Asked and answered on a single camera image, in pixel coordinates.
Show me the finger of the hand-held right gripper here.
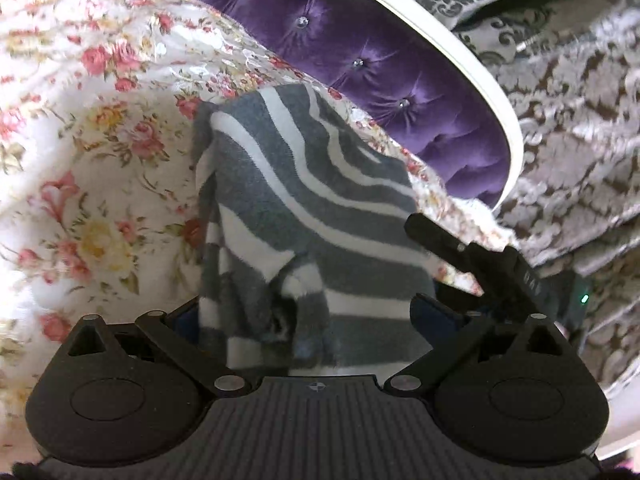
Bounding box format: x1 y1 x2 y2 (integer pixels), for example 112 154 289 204
404 211 473 270

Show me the purple tufted headboard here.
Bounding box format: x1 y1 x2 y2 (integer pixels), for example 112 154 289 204
167 0 524 211

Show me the grey white striped cardigan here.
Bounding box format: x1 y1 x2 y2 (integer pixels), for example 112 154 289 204
191 82 441 378

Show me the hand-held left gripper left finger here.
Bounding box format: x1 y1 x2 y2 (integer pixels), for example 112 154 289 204
65 302 252 397

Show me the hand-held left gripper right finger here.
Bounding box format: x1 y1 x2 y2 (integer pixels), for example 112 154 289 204
384 297 569 393

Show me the damask patterned curtain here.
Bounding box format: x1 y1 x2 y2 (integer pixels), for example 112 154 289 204
377 0 640 411

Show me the floral quilted blanket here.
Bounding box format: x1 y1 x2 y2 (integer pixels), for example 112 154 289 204
0 0 516 411

